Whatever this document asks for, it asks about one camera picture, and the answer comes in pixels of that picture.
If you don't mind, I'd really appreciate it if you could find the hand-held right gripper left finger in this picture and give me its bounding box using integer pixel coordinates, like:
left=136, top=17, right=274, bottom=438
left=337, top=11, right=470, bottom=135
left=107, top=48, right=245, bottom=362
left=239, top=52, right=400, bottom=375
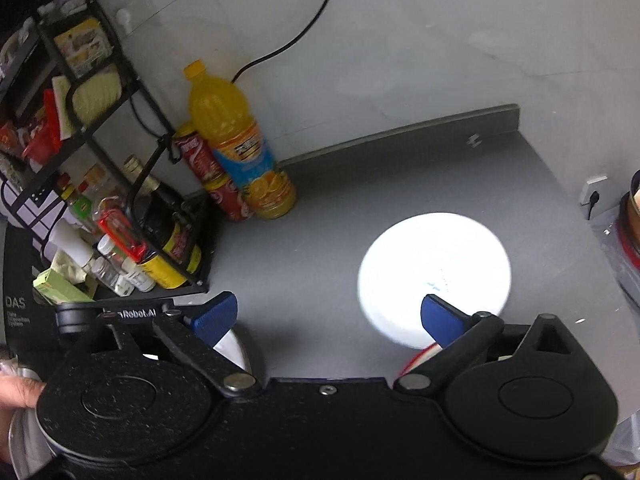
left=75, top=290, right=261, bottom=400

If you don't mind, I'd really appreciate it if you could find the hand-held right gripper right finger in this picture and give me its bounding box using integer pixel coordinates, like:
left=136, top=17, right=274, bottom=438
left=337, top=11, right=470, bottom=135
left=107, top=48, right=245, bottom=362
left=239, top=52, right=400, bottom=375
left=394, top=294, right=581, bottom=401

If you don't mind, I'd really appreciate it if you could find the red and black bowl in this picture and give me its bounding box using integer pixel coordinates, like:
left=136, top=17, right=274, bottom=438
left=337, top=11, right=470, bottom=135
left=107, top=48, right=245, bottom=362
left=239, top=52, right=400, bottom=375
left=400, top=342, right=446, bottom=373

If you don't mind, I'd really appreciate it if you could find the white plate with blue print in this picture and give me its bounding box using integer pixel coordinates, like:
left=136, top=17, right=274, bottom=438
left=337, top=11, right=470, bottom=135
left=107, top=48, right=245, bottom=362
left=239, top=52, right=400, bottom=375
left=357, top=212, right=513, bottom=351

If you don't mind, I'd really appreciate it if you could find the person's left hand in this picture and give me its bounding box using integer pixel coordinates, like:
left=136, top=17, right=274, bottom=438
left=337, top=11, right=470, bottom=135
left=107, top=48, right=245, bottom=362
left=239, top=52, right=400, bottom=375
left=0, top=376, right=47, bottom=411

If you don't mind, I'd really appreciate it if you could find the green tissue box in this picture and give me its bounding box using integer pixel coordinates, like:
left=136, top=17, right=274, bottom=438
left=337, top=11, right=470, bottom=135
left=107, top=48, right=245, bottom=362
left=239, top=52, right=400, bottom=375
left=32, top=267, right=96, bottom=306

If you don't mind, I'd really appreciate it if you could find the black metal rack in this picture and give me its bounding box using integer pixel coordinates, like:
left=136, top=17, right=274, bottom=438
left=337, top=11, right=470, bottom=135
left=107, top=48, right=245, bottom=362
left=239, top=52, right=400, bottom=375
left=0, top=0, right=211, bottom=296

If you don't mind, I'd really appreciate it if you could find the yellow tin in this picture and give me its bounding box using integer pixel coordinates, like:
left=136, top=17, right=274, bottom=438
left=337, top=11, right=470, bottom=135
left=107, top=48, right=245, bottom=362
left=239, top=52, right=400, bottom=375
left=135, top=220, right=203, bottom=291

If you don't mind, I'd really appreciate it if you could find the white plastic bottle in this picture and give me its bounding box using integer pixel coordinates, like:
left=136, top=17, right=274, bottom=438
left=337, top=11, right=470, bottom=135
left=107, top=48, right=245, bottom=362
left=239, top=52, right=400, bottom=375
left=50, top=220, right=96, bottom=268

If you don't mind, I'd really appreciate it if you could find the small white jar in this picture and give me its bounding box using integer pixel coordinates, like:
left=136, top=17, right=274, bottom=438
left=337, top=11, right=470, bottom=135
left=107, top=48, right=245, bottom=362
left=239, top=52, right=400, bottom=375
left=120, top=257, right=157, bottom=293

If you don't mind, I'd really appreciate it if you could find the small clear jar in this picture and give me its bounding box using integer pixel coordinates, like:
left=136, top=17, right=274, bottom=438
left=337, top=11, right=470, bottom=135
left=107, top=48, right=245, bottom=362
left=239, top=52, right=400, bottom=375
left=92, top=255, right=135, bottom=297

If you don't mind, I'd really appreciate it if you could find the red soda can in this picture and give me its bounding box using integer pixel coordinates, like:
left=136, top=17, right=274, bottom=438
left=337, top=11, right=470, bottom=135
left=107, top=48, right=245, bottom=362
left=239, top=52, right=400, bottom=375
left=206, top=175, right=257, bottom=223
left=172, top=127, right=226, bottom=191

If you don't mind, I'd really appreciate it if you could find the green label bottle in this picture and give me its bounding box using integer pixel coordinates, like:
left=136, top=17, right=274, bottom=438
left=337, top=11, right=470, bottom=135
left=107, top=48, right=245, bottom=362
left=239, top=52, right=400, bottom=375
left=60, top=185, right=96, bottom=233

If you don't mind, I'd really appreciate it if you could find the red label sauce bottle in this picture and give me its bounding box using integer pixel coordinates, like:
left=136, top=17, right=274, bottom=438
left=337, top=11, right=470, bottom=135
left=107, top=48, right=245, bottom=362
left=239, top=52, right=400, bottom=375
left=80, top=165, right=148, bottom=263

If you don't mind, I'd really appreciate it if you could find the dark glass sauce bottle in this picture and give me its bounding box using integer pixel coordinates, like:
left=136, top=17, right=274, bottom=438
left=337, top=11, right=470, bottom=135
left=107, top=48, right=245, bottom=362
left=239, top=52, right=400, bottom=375
left=122, top=155, right=173, bottom=251

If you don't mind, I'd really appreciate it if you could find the red plastic basket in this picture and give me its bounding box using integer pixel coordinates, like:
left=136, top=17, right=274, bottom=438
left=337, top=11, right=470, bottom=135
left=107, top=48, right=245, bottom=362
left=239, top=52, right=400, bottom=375
left=0, top=120, right=63, bottom=166

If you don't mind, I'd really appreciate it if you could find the orange juice bottle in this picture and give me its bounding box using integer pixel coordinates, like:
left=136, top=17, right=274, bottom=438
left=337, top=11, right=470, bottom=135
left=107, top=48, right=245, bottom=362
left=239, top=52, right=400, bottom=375
left=182, top=59, right=297, bottom=221

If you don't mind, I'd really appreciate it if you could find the dark red pot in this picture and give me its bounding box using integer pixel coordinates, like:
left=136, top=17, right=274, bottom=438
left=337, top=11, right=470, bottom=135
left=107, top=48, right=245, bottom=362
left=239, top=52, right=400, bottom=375
left=617, top=170, right=640, bottom=271

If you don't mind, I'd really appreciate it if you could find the pale noodle packet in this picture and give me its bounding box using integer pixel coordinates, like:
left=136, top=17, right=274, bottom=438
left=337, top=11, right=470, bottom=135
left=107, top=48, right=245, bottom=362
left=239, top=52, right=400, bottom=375
left=72, top=67, right=123, bottom=126

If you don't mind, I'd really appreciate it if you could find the yellow food box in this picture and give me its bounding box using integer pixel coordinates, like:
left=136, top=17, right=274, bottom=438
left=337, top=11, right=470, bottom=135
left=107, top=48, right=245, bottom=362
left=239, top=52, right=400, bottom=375
left=52, top=17, right=113, bottom=78

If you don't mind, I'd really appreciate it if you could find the white wall socket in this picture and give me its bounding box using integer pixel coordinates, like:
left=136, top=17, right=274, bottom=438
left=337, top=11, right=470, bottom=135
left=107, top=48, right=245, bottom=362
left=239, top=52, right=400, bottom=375
left=580, top=176, right=610, bottom=221

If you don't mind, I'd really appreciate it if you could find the black power cable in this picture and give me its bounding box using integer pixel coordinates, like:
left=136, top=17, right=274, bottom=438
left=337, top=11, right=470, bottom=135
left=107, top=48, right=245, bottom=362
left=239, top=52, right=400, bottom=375
left=231, top=0, right=345, bottom=83

